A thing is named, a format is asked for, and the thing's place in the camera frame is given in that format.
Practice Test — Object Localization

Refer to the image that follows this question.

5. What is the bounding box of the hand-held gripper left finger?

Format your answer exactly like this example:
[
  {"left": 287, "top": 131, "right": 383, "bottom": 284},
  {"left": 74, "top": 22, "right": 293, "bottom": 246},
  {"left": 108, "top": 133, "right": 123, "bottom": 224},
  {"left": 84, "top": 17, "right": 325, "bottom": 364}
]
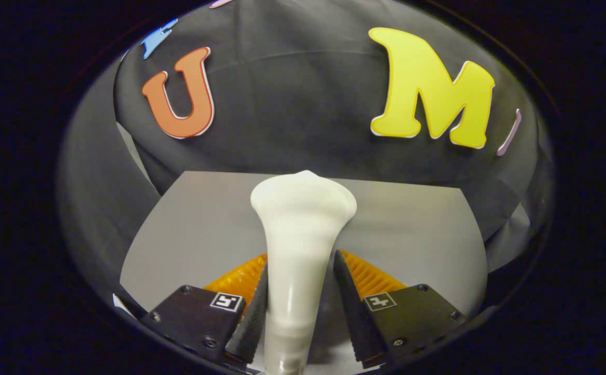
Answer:
[{"left": 139, "top": 253, "right": 270, "bottom": 373}]

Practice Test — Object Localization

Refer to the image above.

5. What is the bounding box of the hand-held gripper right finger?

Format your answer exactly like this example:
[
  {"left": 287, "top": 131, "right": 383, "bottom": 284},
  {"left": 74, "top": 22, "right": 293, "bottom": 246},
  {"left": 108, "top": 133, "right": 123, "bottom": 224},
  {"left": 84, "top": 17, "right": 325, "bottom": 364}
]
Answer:
[{"left": 333, "top": 250, "right": 468, "bottom": 369}]

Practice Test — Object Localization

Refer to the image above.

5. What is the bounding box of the white garment steamer head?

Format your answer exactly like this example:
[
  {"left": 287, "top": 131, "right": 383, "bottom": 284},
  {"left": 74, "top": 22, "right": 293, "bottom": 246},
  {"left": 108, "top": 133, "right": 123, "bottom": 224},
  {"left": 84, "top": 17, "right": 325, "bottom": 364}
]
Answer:
[{"left": 250, "top": 170, "right": 358, "bottom": 375}]

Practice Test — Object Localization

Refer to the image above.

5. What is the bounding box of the grey cabinet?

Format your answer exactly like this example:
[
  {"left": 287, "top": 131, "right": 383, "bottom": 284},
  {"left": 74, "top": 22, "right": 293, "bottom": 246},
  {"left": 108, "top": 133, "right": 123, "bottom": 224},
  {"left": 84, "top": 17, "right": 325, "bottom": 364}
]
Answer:
[{"left": 120, "top": 171, "right": 489, "bottom": 373}]

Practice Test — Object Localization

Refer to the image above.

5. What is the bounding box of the black backdrop cloth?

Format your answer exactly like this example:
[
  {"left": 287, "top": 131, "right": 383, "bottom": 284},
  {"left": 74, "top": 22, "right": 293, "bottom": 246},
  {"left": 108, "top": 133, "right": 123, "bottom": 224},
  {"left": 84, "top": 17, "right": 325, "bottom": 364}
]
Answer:
[{"left": 57, "top": 0, "right": 556, "bottom": 313}]

